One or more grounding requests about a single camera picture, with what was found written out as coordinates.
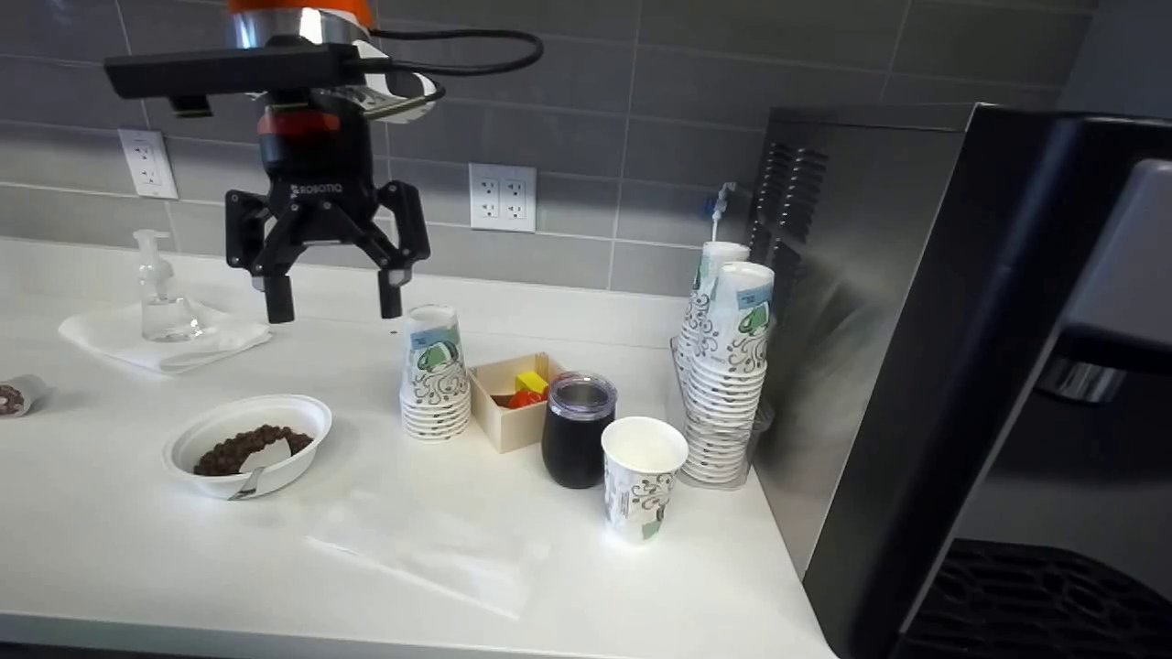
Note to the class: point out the white wall outlet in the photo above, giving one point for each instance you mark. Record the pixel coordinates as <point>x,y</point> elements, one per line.
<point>148,163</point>
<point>504,194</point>

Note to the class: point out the short paper cup stack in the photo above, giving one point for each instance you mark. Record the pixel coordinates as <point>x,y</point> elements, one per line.
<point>719,456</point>

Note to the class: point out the black and steel beverage machine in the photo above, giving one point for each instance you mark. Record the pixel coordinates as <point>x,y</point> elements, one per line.
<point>975,367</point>

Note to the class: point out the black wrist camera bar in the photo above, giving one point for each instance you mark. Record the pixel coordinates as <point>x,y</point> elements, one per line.
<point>220,69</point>

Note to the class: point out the yellow block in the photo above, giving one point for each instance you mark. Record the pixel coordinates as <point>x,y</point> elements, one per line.
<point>531,382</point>

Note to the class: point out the dark tumbler with lid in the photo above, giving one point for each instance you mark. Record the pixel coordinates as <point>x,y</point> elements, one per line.
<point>575,440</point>

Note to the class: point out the white oval bowl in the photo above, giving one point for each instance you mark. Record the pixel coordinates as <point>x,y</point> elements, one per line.
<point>205,432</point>

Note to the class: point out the small round container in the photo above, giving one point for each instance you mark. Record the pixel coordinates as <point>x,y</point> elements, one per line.
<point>17,396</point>

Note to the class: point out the red block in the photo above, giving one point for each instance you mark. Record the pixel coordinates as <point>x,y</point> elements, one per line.
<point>515,400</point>

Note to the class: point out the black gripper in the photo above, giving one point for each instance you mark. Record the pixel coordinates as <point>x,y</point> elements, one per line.
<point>316,164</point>

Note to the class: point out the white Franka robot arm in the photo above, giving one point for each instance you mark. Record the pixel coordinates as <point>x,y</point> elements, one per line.
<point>299,24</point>

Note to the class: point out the tall white patterned bottle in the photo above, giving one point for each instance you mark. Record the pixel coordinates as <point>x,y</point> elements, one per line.
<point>713,274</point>

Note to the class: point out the brown coffee grounds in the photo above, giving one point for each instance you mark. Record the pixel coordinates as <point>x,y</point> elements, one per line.
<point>238,450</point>

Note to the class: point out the inverted printed paper cup stack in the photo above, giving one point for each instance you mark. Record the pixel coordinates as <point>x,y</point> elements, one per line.
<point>433,378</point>

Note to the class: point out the tall paper cup stack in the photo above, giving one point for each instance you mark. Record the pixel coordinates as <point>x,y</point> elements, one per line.
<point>736,352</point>

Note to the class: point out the clear glass flask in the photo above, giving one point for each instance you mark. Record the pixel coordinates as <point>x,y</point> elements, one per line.
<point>162,296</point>

